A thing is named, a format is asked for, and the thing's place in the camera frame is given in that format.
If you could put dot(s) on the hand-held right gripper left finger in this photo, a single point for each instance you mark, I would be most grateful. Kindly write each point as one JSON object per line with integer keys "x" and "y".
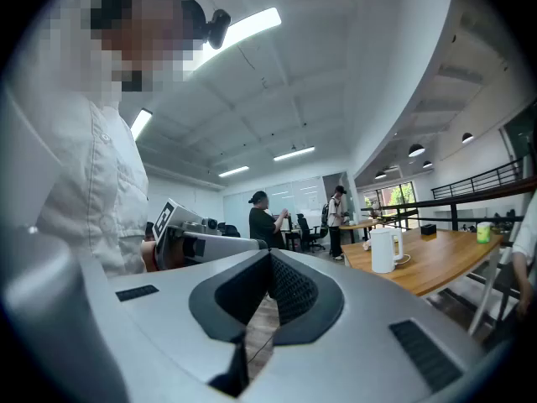
{"x": 168, "y": 309}

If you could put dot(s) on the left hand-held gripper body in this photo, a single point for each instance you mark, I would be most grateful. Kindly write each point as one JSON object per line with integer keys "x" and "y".
{"x": 172, "y": 216}

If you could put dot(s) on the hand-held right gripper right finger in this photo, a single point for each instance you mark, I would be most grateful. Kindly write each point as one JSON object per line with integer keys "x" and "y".
{"x": 356, "y": 309}

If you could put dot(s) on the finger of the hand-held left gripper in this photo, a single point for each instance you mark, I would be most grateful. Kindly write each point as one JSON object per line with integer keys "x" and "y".
{"x": 226, "y": 248}

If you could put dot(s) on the white electric kettle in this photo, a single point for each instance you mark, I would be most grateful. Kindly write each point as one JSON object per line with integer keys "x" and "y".
{"x": 382, "y": 250}

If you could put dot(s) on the person's left forearm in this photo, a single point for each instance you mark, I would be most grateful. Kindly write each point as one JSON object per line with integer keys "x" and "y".
{"x": 147, "y": 256}

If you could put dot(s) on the black office chair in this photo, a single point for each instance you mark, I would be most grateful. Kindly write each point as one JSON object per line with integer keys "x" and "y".
{"x": 308, "y": 229}
{"x": 230, "y": 230}

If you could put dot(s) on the long ceiling light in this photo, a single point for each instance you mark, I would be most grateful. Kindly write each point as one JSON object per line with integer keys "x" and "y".
{"x": 233, "y": 171}
{"x": 141, "y": 124}
{"x": 247, "y": 29}
{"x": 293, "y": 153}

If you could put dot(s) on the round wooden table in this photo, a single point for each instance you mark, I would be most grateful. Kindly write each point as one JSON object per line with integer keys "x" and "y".
{"x": 356, "y": 225}

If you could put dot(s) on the frosted glass partition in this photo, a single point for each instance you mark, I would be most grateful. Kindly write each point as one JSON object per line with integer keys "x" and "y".
{"x": 293, "y": 195}

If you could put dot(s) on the person's white shirt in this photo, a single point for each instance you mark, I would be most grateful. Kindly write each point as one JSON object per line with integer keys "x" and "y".
{"x": 96, "y": 174}

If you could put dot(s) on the black square box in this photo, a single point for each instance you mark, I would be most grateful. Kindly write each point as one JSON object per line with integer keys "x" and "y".
{"x": 428, "y": 229}

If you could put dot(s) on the large window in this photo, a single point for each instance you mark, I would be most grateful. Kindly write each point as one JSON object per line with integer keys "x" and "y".
{"x": 394, "y": 195}

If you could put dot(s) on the white table leg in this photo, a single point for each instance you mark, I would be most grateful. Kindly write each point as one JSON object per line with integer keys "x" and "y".
{"x": 484, "y": 288}

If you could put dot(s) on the black railing with wooden handrail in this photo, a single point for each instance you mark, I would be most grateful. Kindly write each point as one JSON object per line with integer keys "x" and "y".
{"x": 454, "y": 216}

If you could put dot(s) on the black pendant lamp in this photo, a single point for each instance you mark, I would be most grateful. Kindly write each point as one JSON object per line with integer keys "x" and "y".
{"x": 467, "y": 137}
{"x": 427, "y": 164}
{"x": 416, "y": 150}
{"x": 380, "y": 175}

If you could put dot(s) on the green and white canister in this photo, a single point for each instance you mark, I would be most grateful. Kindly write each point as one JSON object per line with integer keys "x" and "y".
{"x": 483, "y": 233}

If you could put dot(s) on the thin black metal railing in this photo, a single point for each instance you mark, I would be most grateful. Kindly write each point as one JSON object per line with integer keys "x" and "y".
{"x": 478, "y": 176}

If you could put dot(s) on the person's head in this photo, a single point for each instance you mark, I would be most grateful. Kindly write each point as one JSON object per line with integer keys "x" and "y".
{"x": 142, "y": 36}

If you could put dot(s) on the black head-worn camera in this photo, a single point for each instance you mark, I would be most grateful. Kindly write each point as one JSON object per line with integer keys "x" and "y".
{"x": 219, "y": 25}

